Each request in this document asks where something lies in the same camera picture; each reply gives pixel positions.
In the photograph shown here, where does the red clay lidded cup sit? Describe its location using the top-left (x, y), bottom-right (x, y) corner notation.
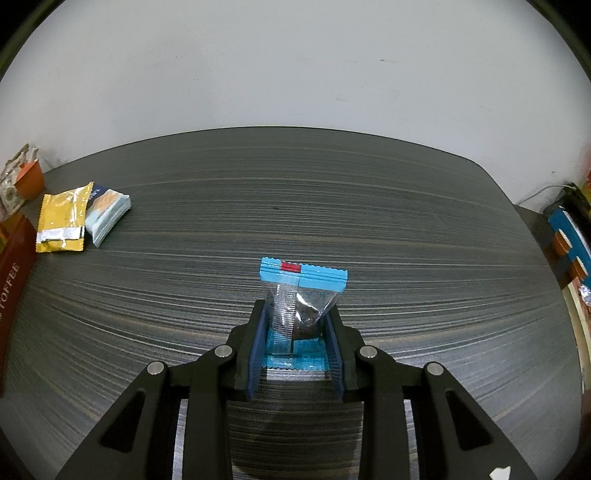
top-left (14, 159), bottom-right (45, 200)

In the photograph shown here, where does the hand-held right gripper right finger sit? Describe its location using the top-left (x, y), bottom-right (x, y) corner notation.
top-left (322, 308), bottom-right (539, 480)

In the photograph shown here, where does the blue orange cardboard box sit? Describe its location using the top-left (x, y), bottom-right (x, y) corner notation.
top-left (549, 207), bottom-right (591, 283)

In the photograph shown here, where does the white blue snack packet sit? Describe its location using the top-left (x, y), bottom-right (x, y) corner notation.
top-left (84, 184), bottom-right (131, 248)

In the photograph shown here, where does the yellow foil snack packet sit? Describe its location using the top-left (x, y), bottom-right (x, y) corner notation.
top-left (35, 182), bottom-right (94, 254)

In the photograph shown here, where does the blue clear-window snack packet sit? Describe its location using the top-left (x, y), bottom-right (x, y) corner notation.
top-left (259, 257), bottom-right (348, 372)

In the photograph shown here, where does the gold-lined red snack box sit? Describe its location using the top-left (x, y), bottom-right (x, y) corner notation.
top-left (0, 215), bottom-right (38, 398)

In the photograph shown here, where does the white cable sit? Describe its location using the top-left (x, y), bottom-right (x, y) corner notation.
top-left (515, 184), bottom-right (574, 206)

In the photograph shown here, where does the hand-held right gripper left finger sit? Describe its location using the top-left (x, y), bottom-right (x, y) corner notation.
top-left (55, 300), bottom-right (269, 480)

